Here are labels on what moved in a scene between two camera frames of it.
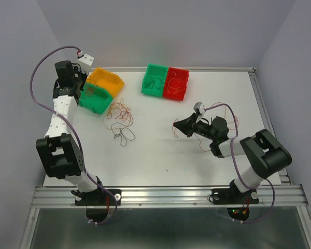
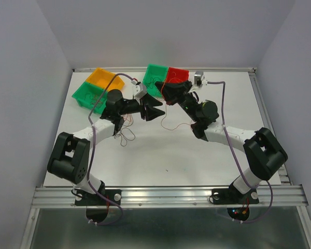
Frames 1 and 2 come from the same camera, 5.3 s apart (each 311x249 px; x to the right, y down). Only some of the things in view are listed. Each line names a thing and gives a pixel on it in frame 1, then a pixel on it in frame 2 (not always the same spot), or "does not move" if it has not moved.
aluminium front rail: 291,196 does not move
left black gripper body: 80,78 to 142,101
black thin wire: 154,82 does not move
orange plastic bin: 110,81 does not move
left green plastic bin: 95,98 does not move
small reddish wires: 89,92 to 95,100
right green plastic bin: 154,80 does not move
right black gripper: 187,125 to 173,92
